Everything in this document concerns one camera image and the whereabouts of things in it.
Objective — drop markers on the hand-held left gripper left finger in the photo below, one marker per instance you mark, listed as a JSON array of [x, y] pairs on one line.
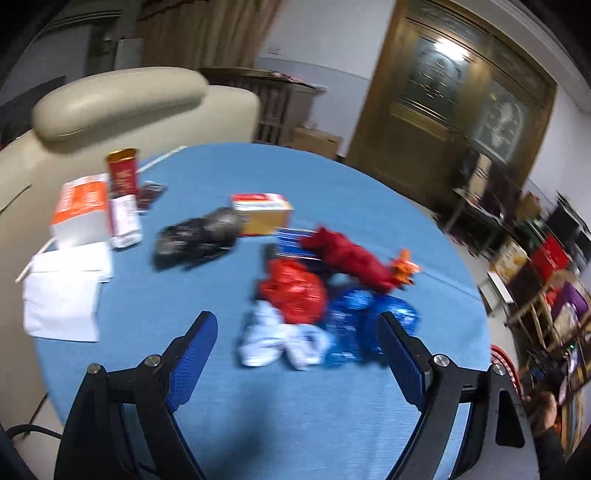
[[194, 360]]

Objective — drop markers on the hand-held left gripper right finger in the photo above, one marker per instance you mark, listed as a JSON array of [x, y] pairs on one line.
[[401, 355]]

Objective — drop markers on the red plastic basket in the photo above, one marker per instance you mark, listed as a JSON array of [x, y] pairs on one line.
[[503, 364]]

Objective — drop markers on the blue plastic wrapper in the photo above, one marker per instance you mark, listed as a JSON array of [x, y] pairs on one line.
[[351, 323]]

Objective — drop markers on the white plastic bag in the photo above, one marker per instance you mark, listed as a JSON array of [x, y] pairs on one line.
[[268, 337]]

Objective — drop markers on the dark red plastic bag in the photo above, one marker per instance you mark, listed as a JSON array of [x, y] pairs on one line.
[[351, 258]]

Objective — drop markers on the bright red plastic bag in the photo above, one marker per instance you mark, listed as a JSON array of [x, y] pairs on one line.
[[293, 290]]

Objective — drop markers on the black plastic bag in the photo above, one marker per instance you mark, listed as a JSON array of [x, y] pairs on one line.
[[194, 235]]

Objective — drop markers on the blue striped packet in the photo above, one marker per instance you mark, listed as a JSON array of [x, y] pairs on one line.
[[288, 242]]

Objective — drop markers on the person's right forearm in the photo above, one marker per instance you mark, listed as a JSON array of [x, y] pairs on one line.
[[551, 457]]

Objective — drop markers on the person's right hand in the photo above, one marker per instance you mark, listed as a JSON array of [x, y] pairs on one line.
[[545, 413]]

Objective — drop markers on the purple bag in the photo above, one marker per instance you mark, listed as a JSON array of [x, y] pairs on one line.
[[570, 302]]

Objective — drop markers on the orange wrapper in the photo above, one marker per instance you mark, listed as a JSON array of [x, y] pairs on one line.
[[404, 272]]

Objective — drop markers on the white step stool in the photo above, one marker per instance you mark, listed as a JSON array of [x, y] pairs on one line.
[[496, 290]]

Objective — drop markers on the red gift box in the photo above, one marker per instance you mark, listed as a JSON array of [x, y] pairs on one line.
[[549, 258]]

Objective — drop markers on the blue tablecloth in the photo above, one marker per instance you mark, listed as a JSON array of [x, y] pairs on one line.
[[300, 415]]

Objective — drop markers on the yellow printed cardboard box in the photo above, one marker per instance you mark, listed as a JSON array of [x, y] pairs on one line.
[[508, 261]]

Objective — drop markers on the white paper napkin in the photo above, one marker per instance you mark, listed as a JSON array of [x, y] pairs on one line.
[[74, 261], [62, 309]]

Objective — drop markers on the small white and red box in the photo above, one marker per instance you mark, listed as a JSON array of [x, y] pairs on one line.
[[124, 221]]

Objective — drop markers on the cardboard box with red top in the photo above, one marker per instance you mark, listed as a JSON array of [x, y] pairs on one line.
[[265, 219]]

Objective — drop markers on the dark foil packet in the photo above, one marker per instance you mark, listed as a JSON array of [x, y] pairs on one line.
[[151, 194]]

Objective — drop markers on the thin wooden stick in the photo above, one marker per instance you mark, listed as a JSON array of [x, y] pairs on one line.
[[31, 263]]

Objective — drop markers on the orange and white box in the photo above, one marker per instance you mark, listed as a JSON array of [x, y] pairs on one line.
[[81, 207]]

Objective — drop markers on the red paper cup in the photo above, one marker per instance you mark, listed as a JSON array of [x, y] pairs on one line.
[[123, 177]]

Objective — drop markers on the brown cardboard box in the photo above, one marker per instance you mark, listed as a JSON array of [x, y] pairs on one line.
[[316, 143]]

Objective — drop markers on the wooden double door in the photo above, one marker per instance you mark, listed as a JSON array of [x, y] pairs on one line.
[[415, 115]]

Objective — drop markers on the wooden radiator cover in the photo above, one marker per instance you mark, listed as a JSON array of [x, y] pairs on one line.
[[277, 106]]

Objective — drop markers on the beige leather sofa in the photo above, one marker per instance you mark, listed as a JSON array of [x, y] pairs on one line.
[[115, 101]]

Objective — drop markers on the beige curtain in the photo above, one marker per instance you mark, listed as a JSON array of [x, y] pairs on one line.
[[207, 32]]

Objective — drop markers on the metal frame chair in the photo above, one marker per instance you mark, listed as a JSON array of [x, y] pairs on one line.
[[475, 198]]

